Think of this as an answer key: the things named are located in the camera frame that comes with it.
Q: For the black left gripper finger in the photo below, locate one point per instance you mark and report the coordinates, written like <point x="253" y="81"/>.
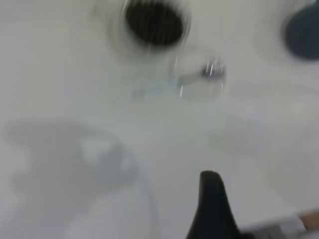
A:
<point x="214" y="211"/>

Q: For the dark grey blue mug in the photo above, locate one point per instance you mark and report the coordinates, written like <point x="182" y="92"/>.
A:
<point x="304" y="32"/>

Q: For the clear round glass lid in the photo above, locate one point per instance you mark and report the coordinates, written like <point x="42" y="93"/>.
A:
<point x="197" y="85"/>

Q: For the dark coffee beans pile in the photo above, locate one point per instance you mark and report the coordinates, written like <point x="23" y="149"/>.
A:
<point x="154" y="22"/>

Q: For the clear glass jar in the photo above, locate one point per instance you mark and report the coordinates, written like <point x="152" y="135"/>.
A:
<point x="112" y="32"/>

